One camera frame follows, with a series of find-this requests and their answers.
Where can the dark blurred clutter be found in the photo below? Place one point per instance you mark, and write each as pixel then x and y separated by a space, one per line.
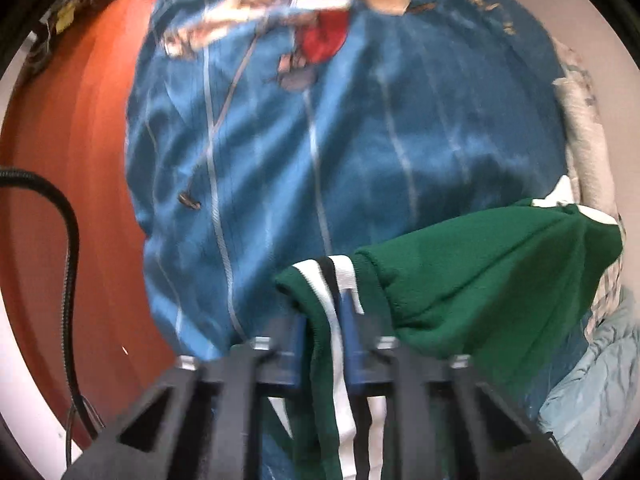
pixel 70 10

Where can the blue striped printed bed sheet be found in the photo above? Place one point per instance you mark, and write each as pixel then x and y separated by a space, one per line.
pixel 325 135

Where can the plaid blanket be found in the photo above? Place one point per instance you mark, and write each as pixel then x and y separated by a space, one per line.
pixel 610 285

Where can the white folded towel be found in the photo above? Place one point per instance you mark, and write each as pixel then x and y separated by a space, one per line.
pixel 590 160

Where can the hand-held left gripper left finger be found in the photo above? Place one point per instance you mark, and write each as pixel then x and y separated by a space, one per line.
pixel 295 355

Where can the light blue duvet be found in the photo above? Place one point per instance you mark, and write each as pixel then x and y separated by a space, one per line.
pixel 590 400

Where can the green varsity jacket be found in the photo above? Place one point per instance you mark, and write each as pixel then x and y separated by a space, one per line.
pixel 475 285

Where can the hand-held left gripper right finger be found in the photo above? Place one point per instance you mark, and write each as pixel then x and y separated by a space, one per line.
pixel 351 355

